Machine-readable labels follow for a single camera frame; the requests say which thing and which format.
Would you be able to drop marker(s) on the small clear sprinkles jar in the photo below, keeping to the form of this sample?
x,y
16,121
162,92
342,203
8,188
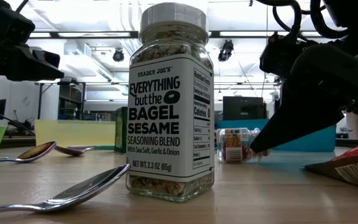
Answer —
x,y
232,146

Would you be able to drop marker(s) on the large black monitor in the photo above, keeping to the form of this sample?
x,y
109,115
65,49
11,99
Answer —
x,y
244,109

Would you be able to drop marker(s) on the blue plastic bin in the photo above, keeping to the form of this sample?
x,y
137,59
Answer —
x,y
306,143

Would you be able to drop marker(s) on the iridescent spoon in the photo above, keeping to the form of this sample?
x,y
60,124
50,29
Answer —
x,y
36,151

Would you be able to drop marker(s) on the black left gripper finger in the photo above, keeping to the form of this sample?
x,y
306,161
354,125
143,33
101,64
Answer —
x,y
26,67

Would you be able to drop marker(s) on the white round lid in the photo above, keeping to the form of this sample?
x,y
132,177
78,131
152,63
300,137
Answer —
x,y
169,124

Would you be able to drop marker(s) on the black shelving unit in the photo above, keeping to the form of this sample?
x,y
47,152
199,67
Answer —
x,y
71,102

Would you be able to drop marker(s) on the yellow translucent plastic bin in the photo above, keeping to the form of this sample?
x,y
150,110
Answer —
x,y
73,133

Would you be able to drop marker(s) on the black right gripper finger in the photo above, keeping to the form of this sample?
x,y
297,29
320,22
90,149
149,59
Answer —
x,y
297,115

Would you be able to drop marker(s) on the black overhead rig beam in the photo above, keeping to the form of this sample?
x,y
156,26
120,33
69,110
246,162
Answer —
x,y
215,34

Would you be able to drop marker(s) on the black ceiling-mounted camera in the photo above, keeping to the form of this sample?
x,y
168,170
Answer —
x,y
118,55
225,49

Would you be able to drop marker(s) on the orange and brown snack packet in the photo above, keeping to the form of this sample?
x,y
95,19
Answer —
x,y
353,171

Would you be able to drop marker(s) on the green box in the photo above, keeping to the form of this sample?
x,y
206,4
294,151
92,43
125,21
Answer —
x,y
121,130

